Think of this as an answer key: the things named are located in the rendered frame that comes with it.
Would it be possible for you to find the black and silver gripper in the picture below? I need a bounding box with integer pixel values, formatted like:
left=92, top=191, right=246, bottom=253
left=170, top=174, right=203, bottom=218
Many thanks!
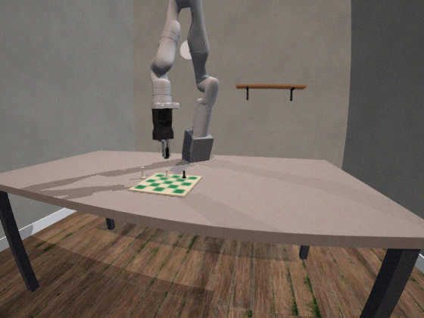
left=152, top=95, right=179, bottom=157

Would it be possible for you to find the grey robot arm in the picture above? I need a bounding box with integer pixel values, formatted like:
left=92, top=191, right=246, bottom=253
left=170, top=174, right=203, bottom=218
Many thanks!
left=150, top=0, right=219, bottom=137

